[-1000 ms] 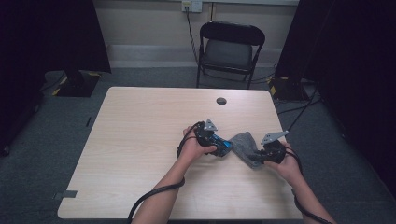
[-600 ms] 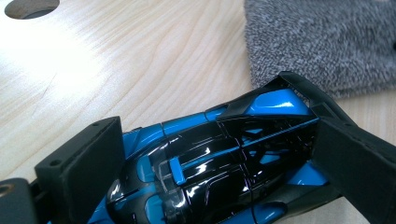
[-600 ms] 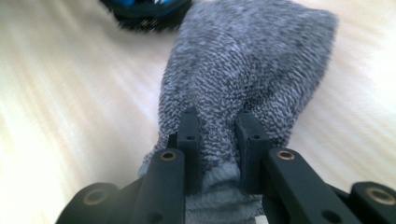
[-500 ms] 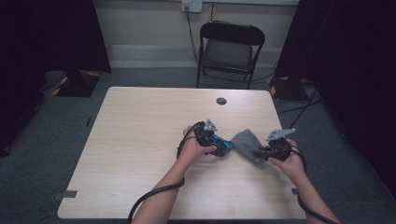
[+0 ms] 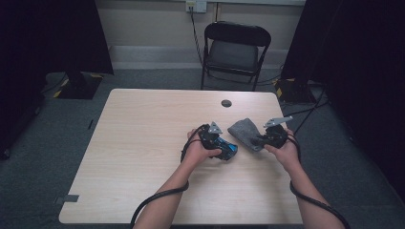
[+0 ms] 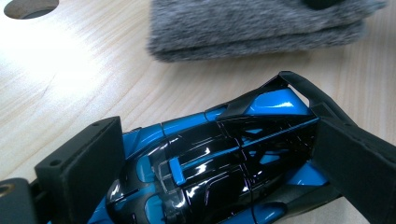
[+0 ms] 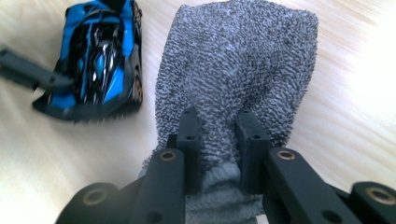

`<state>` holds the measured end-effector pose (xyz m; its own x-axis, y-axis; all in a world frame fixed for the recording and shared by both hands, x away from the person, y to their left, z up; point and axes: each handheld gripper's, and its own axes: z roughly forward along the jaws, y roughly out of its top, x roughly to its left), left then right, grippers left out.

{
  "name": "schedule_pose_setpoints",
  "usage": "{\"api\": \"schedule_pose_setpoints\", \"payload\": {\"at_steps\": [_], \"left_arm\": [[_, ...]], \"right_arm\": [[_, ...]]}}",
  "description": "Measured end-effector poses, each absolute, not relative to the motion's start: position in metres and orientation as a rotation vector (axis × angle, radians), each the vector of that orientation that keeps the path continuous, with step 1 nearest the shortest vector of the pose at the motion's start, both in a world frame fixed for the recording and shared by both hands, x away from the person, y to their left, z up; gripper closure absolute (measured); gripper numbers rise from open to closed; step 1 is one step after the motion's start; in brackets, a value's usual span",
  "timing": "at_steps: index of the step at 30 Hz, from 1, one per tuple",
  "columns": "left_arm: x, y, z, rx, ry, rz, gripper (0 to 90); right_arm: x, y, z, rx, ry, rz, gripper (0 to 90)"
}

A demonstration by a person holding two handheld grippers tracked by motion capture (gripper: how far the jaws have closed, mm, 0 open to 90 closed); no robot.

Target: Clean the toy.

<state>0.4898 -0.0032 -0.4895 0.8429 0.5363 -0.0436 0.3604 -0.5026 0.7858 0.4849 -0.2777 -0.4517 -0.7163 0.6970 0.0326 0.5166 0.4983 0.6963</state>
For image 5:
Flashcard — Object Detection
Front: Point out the blue toy car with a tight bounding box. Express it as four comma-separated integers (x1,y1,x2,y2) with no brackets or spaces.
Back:
216,137,239,161

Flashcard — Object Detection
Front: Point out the person's left hand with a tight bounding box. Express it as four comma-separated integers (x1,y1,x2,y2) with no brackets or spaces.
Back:
182,128,223,169

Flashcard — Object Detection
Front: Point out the left hand-held gripper cable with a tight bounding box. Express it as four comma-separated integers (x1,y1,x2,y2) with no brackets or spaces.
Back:
129,123,209,229

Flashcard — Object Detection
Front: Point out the black wall socket cable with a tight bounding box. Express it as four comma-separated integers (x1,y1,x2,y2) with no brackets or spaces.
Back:
189,7,204,65

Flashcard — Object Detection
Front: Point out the grey tape piece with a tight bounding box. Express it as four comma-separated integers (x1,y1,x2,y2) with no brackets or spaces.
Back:
53,194,80,205

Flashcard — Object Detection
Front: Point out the right hand-held gripper cable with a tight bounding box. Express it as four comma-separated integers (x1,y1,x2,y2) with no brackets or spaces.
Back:
286,132,352,229

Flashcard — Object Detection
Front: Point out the black curtain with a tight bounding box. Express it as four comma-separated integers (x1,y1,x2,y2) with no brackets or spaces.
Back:
280,0,405,201
0,0,115,160

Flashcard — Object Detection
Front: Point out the grey cloth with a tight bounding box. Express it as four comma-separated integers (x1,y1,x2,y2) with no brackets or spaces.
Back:
226,117,266,153

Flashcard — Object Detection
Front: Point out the white wall socket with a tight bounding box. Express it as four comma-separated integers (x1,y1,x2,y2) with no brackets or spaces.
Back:
185,0,208,13

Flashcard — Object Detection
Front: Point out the hand-held gripper cable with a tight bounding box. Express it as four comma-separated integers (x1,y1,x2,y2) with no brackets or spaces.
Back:
129,123,209,229
286,132,352,229

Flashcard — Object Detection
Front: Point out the black stand base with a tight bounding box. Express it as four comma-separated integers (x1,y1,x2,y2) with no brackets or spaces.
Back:
274,77,316,104
53,72,103,100

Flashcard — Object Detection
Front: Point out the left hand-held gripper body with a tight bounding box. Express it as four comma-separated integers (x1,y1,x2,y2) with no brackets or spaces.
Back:
199,121,224,151

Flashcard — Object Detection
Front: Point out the black folding chair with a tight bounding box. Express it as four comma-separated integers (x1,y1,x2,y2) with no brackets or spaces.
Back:
200,20,272,93

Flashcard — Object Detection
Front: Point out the person's right hand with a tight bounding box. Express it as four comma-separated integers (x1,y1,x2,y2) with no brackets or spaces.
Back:
264,128,302,174

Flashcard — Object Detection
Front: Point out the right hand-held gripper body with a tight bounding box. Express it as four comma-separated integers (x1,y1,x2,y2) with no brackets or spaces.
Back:
263,115,294,150

